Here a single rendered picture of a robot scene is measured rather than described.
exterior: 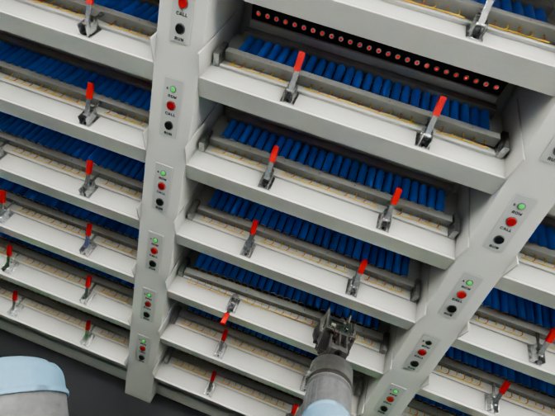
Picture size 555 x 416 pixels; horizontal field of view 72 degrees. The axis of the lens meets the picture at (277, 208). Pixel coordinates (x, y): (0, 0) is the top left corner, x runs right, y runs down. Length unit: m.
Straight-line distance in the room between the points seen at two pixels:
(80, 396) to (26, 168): 0.76
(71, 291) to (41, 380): 0.91
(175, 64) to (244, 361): 0.82
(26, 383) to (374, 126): 0.64
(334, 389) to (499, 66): 0.63
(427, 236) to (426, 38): 0.39
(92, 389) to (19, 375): 1.10
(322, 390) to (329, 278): 0.27
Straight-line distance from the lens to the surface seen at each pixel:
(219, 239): 0.95
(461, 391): 1.18
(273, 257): 0.93
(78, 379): 1.57
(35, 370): 0.45
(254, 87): 0.78
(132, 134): 0.94
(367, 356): 1.09
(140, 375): 1.41
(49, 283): 1.38
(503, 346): 1.06
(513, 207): 0.83
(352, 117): 0.76
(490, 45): 0.74
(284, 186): 0.84
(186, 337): 1.22
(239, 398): 1.36
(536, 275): 0.96
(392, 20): 0.72
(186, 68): 0.80
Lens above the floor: 1.29
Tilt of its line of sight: 30 degrees down
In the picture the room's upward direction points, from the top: 17 degrees clockwise
